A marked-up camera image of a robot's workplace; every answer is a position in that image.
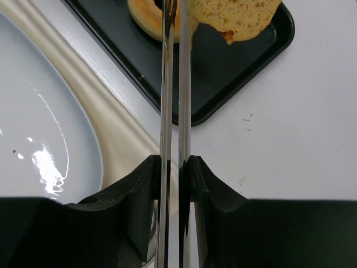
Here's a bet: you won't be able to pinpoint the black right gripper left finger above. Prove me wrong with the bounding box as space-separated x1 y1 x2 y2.
1 155 160 267

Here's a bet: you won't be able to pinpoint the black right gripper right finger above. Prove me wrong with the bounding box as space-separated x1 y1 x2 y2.
187 156 356 267

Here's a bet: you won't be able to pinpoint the sliced seeded bread loaf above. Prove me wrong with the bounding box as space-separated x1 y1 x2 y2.
189 0 281 45

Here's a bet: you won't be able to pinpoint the steel serving tongs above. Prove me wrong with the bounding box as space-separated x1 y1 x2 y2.
155 1 193 267

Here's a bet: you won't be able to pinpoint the steel cup with cream sleeve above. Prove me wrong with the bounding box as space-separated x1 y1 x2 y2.
142 206 158 268

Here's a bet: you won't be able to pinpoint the pale blue oval plate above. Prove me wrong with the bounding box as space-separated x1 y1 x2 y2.
0 15 103 203

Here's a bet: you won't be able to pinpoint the cream cloth placemat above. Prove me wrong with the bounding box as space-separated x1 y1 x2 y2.
1 1 158 189

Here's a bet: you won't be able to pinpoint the black baking tray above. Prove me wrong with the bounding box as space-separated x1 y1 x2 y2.
67 1 295 126

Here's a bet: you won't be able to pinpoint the orange glazed bagel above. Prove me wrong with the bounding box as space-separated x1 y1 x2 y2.
127 0 180 44

